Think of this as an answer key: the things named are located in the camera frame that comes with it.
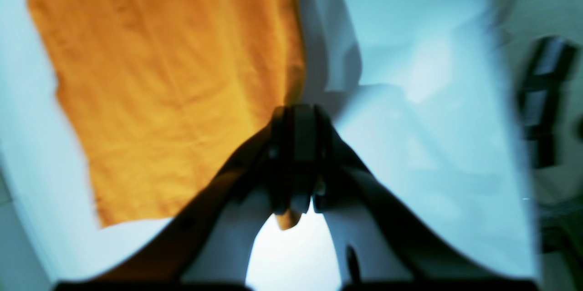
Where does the orange T-shirt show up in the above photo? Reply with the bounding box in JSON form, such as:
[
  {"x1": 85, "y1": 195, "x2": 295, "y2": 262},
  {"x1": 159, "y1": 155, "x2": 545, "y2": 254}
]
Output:
[{"x1": 27, "y1": 0, "x2": 306, "y2": 227}]

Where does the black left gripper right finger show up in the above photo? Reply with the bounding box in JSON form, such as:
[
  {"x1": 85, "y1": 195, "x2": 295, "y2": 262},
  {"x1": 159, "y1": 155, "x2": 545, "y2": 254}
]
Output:
[{"x1": 294, "y1": 105, "x2": 537, "y2": 291}]

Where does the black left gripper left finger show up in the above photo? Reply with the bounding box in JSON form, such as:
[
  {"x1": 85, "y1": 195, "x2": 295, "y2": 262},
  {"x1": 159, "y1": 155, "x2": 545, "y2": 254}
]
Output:
[{"x1": 55, "y1": 107, "x2": 286, "y2": 291}]

